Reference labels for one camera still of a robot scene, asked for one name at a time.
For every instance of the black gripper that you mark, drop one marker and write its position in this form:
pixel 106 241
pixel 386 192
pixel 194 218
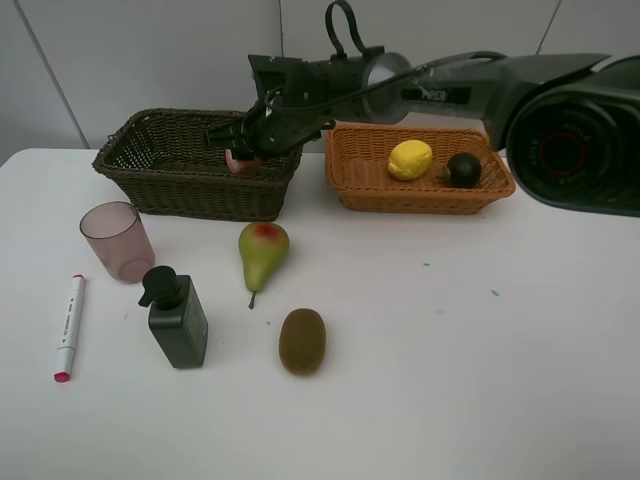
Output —
pixel 297 100

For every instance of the pink white-capped bottle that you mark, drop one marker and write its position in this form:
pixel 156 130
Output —
pixel 241 167

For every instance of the green red pear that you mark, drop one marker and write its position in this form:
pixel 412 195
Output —
pixel 263 247

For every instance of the yellow lemon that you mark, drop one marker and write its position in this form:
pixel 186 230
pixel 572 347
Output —
pixel 409 160

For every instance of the brown kiwi fruit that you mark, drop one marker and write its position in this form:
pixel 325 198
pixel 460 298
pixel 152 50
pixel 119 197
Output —
pixel 302 342

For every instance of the dark green round fruit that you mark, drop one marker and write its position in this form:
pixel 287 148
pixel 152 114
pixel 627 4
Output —
pixel 463 170

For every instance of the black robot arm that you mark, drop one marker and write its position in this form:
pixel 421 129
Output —
pixel 568 123

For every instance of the orange wicker basket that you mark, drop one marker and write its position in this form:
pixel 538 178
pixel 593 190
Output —
pixel 356 169

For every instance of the dark brown wicker basket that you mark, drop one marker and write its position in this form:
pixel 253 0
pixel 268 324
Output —
pixel 161 160

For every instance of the translucent pink plastic cup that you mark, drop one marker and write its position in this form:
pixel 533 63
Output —
pixel 115 232

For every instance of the dark green pump bottle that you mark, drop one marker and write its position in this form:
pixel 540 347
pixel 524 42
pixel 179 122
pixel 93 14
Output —
pixel 175 317

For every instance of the white red-capped marker pen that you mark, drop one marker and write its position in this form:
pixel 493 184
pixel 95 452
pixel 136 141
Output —
pixel 66 350

